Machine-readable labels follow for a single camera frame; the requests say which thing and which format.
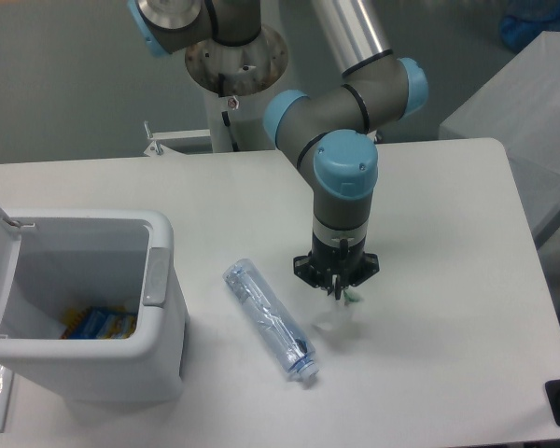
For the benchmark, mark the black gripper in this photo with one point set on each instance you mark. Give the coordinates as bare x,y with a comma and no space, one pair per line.
351,264

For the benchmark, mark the clear plastic wrapper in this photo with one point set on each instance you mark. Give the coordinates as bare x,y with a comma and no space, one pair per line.
340,314

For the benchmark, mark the clear plastic water bottle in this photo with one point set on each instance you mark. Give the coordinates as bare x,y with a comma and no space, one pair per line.
285,338

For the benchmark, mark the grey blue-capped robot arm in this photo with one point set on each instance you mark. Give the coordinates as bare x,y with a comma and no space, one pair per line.
327,138

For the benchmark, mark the white plastic trash can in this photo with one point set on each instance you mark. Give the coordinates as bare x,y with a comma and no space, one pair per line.
57,262

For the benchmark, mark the blue yellow snack package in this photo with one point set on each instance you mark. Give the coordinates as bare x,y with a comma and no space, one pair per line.
99,323

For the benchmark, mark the grey covered side table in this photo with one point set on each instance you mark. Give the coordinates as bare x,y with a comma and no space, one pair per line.
520,107

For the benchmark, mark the blue plastic bag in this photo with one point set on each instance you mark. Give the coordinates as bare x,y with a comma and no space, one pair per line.
523,21

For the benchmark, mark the white pedestal base bracket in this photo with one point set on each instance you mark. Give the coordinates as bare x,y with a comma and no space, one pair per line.
186,136

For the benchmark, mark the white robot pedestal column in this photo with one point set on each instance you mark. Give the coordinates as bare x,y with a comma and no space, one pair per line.
238,82

